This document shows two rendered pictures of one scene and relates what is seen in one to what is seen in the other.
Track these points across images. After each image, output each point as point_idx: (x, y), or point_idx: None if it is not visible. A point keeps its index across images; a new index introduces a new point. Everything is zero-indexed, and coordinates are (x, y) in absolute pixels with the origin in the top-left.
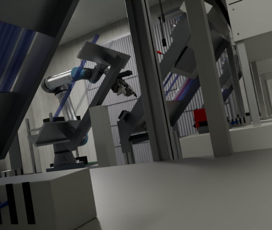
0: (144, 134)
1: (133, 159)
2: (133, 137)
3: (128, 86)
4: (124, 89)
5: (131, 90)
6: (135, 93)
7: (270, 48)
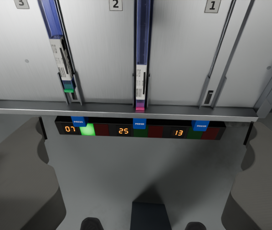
0: (95, 118)
1: None
2: (171, 119)
3: (36, 213)
4: (260, 148)
5: (37, 153)
6: (40, 125)
7: None
